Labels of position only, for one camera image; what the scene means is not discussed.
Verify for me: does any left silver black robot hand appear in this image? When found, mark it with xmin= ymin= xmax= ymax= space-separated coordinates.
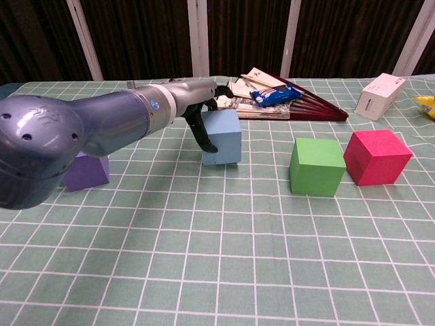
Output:
xmin=174 ymin=79 xmax=234 ymax=153

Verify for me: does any light blue foam cube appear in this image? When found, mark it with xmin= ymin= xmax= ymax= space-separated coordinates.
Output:
xmin=201 ymin=108 xmax=243 ymax=166

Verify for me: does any purple foam cube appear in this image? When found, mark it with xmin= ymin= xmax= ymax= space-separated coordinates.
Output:
xmin=63 ymin=151 xmax=110 ymax=193

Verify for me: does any green foam cube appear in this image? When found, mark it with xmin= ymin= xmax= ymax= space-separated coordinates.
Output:
xmin=289 ymin=137 xmax=347 ymax=197

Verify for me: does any red foam cube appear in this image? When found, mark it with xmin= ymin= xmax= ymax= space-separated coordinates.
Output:
xmin=343 ymin=129 xmax=414 ymax=187

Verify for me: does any dark pleated curtain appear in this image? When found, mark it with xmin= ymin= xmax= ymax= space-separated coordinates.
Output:
xmin=0 ymin=0 xmax=435 ymax=86

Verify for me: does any blue snack wrapper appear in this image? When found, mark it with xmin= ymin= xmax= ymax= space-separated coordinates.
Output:
xmin=249 ymin=83 xmax=302 ymax=109

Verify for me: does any painted paper folding fan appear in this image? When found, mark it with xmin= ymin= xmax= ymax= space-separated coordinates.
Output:
xmin=216 ymin=67 xmax=350 ymax=122

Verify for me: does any green checked tablecloth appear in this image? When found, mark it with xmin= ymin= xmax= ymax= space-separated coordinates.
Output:
xmin=0 ymin=75 xmax=435 ymax=326

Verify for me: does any white cardboard box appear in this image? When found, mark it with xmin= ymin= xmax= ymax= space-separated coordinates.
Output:
xmin=353 ymin=73 xmax=407 ymax=122

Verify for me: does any yellow snack bag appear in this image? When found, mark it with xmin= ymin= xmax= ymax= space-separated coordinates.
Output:
xmin=413 ymin=95 xmax=435 ymax=120

